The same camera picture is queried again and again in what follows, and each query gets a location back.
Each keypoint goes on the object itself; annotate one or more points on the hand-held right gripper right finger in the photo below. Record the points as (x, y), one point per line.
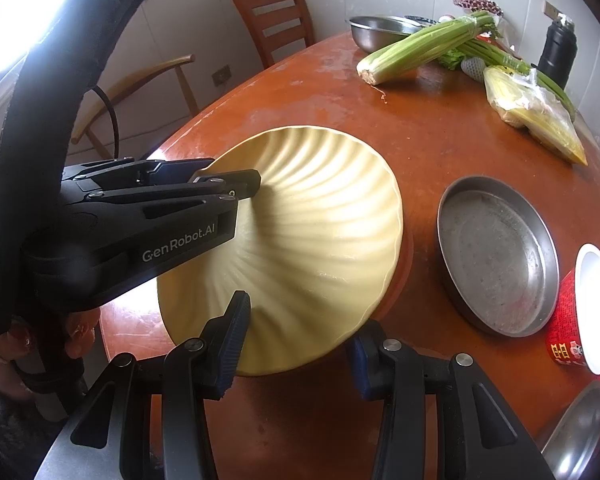
(359, 365)

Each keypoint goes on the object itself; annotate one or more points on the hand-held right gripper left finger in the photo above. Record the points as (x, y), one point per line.
(232, 345)

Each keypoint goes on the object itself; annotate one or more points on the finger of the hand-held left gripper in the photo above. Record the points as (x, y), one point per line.
(230, 182)
(130, 169)

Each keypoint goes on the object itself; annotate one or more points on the metal plates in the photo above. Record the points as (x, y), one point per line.
(310, 220)

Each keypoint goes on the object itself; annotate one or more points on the round metal pan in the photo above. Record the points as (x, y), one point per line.
(495, 255)

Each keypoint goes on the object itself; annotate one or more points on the steel bowl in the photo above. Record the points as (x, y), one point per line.
(575, 430)

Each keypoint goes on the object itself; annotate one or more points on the person's left hand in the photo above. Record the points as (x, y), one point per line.
(82, 332)

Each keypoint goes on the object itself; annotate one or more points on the light wooden armchair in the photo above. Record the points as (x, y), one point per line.
(180, 80)

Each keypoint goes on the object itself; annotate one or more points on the brown wooden chair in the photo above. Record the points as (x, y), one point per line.
(275, 25)

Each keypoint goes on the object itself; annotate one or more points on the window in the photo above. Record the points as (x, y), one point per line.
(25, 15)

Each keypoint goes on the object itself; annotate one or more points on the steel basin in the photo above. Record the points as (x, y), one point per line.
(375, 32)

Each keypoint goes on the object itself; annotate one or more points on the red paper bowl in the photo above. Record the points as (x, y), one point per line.
(570, 330)

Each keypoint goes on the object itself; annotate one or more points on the celery bunch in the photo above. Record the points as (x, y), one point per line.
(410, 50)

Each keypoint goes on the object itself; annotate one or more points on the dark patterned bowl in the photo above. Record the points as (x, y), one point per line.
(420, 20)

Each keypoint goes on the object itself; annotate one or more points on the leafy green vegetable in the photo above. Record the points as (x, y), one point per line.
(450, 59)

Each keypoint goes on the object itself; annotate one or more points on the fruit in white foam net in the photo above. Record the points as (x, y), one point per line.
(474, 69)

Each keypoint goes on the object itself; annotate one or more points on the bundle of green stems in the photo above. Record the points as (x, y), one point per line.
(500, 57)

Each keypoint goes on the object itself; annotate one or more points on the bag of corn cobs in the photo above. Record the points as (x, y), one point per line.
(530, 110)

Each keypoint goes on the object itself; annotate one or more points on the black thermos bottle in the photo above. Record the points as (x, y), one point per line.
(557, 50)

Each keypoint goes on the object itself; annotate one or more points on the wall socket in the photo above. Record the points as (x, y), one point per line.
(221, 75)

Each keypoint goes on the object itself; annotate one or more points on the wall switch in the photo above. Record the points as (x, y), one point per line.
(551, 8)

